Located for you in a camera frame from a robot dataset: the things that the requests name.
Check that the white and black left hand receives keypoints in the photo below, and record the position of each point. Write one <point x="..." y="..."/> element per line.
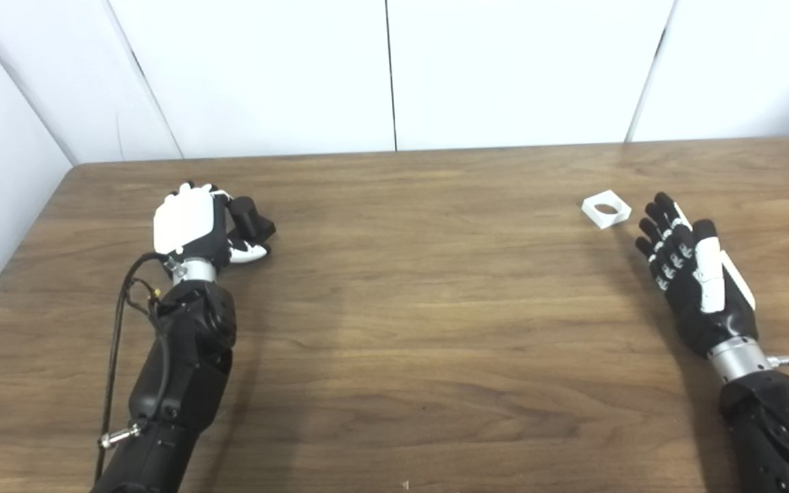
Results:
<point x="185" y="219"/>

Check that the white and black right hand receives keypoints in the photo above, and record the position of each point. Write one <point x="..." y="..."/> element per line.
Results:
<point x="709" y="274"/>

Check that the black peg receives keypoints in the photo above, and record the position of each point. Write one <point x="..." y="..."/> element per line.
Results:
<point x="251" y="218"/>

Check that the white square piece with hole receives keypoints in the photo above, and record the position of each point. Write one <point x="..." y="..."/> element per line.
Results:
<point x="615" y="216"/>

